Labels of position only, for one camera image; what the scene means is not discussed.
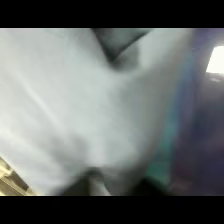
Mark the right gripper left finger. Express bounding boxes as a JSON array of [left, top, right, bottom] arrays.
[[61, 173, 90, 197]]

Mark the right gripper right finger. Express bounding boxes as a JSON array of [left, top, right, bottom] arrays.
[[128, 178, 168, 197]]

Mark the blue T-shirt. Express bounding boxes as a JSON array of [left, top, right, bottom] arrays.
[[0, 27, 203, 197]]

